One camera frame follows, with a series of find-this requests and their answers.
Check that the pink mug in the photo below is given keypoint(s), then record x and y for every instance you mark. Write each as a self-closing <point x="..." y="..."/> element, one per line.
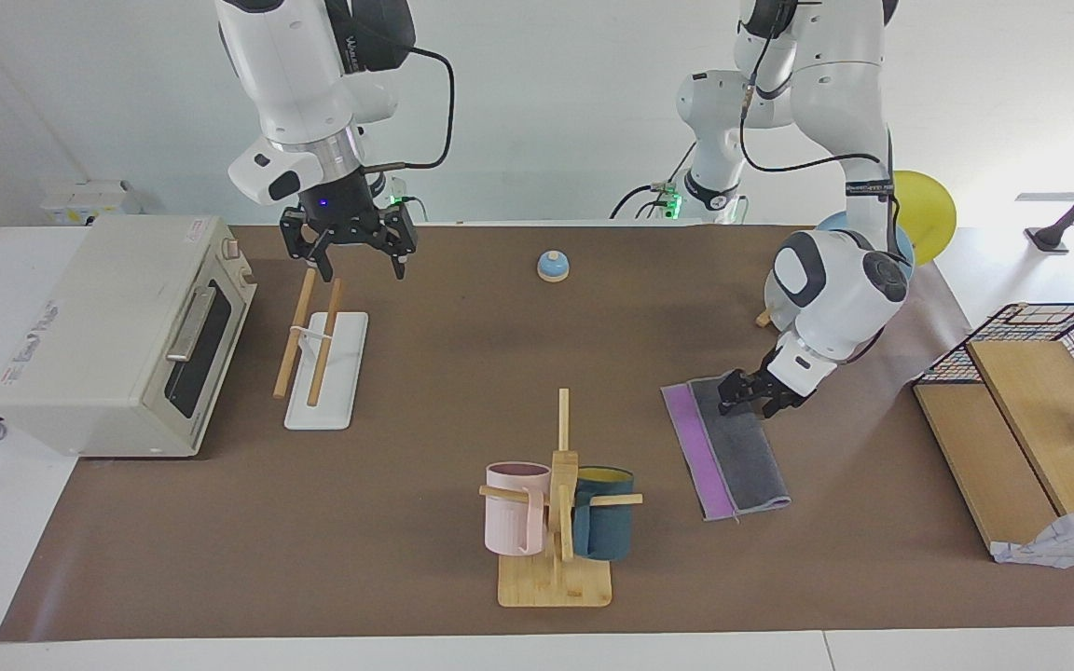
<point x="509" y="522"/>

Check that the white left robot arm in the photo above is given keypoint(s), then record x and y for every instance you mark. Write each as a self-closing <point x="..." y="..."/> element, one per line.
<point x="835" y="298"/>

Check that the white power strip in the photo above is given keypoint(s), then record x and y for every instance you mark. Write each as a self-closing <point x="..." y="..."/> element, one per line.
<point x="89" y="200"/>

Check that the light blue plate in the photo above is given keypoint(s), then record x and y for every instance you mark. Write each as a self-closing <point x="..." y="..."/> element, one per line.
<point x="833" y="222"/>

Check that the blue service bell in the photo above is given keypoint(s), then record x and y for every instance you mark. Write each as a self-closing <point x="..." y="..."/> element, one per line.
<point x="553" y="268"/>

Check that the brown table mat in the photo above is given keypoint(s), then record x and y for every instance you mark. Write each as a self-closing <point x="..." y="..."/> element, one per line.
<point x="406" y="503"/>

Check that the white towel rack wooden bars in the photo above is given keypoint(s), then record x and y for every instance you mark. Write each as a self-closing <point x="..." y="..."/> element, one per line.
<point x="332" y="373"/>

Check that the purple and grey towel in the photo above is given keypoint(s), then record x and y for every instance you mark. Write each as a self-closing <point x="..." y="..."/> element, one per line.
<point x="742" y="466"/>

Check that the dark teal mug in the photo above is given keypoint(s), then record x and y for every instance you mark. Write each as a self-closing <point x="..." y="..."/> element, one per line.
<point x="607" y="527"/>

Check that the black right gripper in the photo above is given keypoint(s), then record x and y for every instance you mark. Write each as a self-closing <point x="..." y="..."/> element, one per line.
<point x="341" y="210"/>

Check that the wooden mug tree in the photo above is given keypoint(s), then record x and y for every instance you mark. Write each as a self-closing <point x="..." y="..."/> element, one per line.
<point x="563" y="461"/>

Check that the yellow plate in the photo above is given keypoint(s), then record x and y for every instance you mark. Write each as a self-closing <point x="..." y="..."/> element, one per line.
<point x="929" y="214"/>

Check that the cream toaster oven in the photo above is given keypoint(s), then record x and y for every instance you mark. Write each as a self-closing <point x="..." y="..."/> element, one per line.
<point x="99" y="335"/>

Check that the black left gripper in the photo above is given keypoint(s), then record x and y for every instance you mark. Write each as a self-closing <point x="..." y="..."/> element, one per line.
<point x="775" y="396"/>

